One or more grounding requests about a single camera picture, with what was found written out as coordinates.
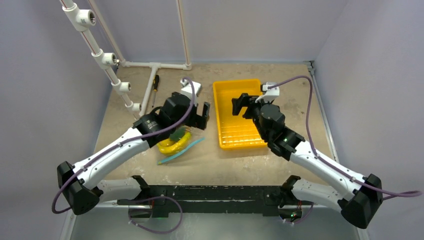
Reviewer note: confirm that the white pvc pipe frame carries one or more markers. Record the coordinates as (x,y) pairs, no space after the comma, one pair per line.
(83,19)

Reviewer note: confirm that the yellow plastic tray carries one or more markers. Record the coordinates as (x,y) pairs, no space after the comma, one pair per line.
(234,131)

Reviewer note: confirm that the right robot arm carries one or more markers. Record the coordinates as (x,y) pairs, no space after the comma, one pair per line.
(355,196)

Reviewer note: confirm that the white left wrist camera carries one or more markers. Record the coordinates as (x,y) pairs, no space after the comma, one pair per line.
(190,89)

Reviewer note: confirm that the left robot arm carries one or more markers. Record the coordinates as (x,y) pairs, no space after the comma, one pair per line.
(82,184)

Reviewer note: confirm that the green avocado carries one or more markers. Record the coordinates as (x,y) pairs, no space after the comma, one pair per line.
(177,134)

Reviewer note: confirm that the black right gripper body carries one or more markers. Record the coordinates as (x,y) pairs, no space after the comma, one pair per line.
(245,105)

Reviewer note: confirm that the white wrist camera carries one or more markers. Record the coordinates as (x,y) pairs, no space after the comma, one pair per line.
(270,91)
(190,89)

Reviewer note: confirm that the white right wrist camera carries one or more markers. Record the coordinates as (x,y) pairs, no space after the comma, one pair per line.
(270,91)

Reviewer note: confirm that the black yellow screwdriver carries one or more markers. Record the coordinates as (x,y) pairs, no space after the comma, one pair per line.
(155,89)

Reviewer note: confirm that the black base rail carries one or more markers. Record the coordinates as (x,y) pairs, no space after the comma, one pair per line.
(266,200)

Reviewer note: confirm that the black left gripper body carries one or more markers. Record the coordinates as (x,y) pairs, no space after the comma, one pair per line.
(188,121)

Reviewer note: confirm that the clear zip top bag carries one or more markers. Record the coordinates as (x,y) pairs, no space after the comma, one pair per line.
(196,138)

